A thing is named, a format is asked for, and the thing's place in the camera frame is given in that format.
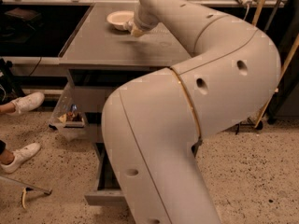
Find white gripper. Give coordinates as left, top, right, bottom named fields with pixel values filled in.
left=123, top=7, right=159, bottom=37

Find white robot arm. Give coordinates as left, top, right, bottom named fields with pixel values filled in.
left=102, top=0, right=281, bottom=224

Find grey drawer cabinet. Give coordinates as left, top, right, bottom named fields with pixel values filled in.
left=60, top=3, right=198, bottom=146

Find grey top drawer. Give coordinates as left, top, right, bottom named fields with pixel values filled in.
left=69, top=69, right=147, bottom=112

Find grey drawer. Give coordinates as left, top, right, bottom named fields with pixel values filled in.
left=85, top=143, right=126, bottom=206
left=85, top=112, right=103, bottom=143
left=69, top=69, right=147, bottom=112

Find grey middle drawer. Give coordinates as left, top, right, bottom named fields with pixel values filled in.
left=85, top=112, right=103, bottom=143

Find grey bottom drawer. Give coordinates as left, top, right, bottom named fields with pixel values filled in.
left=85, top=143, right=126, bottom=206

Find white paper bowl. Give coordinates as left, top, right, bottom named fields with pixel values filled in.
left=107, top=10, right=134, bottom=31

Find clear plastic trash bag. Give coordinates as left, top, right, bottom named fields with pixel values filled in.
left=49, top=84, right=86, bottom=141

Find upper white sneaker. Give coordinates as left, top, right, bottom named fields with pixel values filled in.
left=8, top=91, right=45, bottom=116

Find white sneaker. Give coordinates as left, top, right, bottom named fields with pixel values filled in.
left=1, top=143, right=41, bottom=174
left=8, top=91, right=45, bottom=116

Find black equipment at left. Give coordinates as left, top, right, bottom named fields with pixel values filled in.
left=0, top=58, right=24, bottom=97

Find lower white sneaker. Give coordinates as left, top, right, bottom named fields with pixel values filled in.
left=1, top=143, right=41, bottom=174

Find white power cable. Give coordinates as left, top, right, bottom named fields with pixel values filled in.
left=242, top=4, right=252, bottom=21

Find yellow wooden ladder frame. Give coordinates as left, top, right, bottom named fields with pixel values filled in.
left=252, top=0, right=298, bottom=130

